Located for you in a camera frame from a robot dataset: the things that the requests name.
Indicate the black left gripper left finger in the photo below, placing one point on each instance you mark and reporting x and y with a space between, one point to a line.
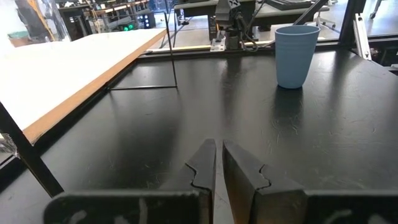
199 180

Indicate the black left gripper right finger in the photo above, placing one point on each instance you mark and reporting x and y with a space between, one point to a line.
242 180

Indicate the blue plastic cup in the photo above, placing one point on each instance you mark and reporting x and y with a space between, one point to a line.
295 56

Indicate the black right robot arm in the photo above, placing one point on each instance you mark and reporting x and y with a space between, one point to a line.
231 18

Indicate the wooden shelf with black frame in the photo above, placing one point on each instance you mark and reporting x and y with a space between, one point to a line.
62 68

